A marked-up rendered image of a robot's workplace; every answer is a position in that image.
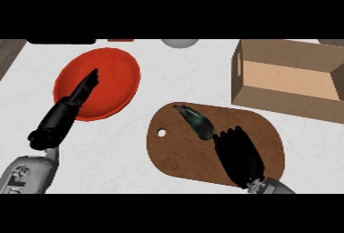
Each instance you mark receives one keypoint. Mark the small red block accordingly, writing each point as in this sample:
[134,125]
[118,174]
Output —
[120,40]

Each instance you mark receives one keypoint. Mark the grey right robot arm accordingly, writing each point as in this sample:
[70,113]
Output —
[270,187]

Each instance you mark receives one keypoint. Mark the brown cardboard box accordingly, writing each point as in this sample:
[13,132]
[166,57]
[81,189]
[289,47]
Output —
[292,82]

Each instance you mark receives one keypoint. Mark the grey round object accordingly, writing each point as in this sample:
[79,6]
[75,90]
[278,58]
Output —
[181,43]

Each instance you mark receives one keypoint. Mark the dark green bell pepper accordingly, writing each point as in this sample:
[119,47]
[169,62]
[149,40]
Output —
[200,123]

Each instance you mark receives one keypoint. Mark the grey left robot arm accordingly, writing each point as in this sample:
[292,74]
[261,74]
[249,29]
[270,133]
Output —
[27,176]

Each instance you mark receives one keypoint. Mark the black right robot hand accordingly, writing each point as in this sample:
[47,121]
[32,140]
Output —
[237,154]

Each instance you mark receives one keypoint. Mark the red round plate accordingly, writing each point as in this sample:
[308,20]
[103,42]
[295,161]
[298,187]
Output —
[106,83]

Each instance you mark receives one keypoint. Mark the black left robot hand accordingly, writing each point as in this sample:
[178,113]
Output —
[58,121]

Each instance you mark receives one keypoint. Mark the brown wooden cutting board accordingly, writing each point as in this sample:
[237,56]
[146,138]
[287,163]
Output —
[188,151]

